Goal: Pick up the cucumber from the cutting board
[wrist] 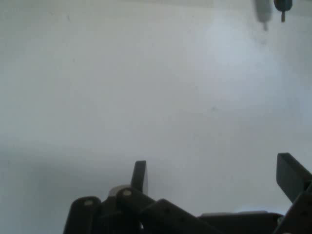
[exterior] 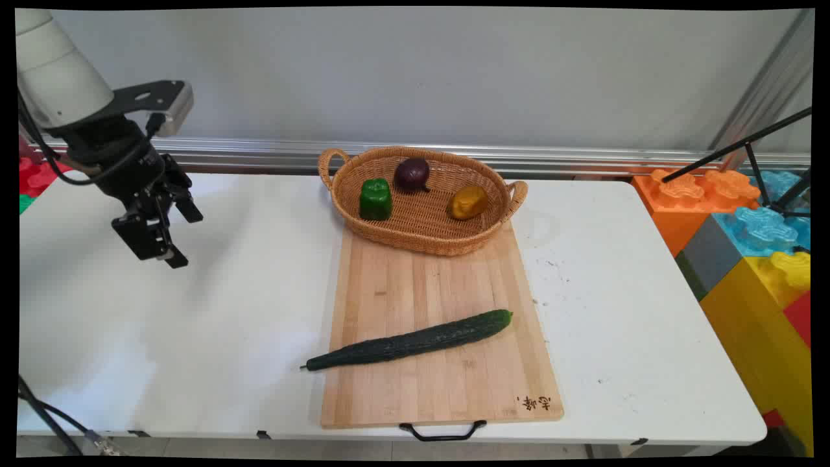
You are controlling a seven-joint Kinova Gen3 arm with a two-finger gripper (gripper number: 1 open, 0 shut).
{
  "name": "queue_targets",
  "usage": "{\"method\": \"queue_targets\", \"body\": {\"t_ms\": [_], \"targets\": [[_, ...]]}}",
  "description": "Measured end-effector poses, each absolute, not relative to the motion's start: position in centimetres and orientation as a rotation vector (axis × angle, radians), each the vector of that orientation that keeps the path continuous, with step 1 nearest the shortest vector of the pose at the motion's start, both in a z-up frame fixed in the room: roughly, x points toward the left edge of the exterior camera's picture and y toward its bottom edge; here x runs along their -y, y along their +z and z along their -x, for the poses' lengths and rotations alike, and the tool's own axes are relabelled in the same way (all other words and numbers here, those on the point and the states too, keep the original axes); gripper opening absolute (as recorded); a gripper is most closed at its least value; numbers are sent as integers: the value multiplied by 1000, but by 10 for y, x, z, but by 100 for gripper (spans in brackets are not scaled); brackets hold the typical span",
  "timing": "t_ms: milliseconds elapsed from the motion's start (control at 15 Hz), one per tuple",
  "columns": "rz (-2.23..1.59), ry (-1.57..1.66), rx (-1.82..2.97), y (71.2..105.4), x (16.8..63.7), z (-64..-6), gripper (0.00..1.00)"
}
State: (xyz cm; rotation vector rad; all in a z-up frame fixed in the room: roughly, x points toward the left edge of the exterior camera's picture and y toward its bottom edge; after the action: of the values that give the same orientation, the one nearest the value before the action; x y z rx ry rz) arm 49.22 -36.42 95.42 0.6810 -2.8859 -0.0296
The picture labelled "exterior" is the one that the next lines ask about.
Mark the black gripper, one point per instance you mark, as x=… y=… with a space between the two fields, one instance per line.
x=117 y=159

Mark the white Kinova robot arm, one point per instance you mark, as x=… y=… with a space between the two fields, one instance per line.
x=55 y=71

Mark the red giant building block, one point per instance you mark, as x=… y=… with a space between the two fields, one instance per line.
x=35 y=175

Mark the green giant building block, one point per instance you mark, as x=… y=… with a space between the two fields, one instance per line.
x=24 y=203

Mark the green bell pepper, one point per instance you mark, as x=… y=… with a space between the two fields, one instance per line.
x=375 y=199

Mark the purple onion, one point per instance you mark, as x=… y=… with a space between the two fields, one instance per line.
x=412 y=174

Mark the woven wicker basket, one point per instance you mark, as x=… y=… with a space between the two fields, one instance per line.
x=421 y=201

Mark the dark green cucumber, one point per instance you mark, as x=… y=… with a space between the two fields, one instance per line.
x=415 y=340

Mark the wooden cutting board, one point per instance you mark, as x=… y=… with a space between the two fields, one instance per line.
x=441 y=337

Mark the yellow-brown potato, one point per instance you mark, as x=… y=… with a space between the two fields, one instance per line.
x=468 y=202

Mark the orange giant building block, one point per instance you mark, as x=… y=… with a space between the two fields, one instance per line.
x=687 y=201

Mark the grey giant building block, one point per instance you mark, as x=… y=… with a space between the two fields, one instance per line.
x=710 y=256

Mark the black tripod stand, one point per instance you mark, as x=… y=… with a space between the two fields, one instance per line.
x=752 y=152

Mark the blue giant building block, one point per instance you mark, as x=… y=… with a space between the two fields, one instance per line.
x=762 y=227

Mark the yellow giant building block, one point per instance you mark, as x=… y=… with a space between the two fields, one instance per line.
x=762 y=324

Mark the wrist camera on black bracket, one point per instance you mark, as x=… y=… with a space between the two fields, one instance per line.
x=155 y=100

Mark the aluminium wall rail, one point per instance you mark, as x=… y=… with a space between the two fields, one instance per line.
x=415 y=155

